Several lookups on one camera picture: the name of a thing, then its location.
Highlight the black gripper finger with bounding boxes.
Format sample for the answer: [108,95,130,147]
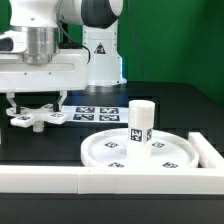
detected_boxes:
[53,91,67,112]
[6,93,21,114]

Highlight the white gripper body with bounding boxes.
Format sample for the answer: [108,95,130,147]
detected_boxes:
[0,49,88,93]

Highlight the white cross-shaped table base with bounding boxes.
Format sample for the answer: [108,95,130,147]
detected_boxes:
[6,104,70,133]

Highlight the white round table top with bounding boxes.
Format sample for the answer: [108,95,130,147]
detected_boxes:
[81,128,199,170]

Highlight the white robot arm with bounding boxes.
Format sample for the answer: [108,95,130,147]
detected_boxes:
[0,0,125,115]

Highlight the printed marker sheet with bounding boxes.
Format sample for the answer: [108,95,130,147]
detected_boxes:
[62,106,128,123]

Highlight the white L-shaped fence rail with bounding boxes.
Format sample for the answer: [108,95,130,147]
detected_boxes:
[0,132,224,195]

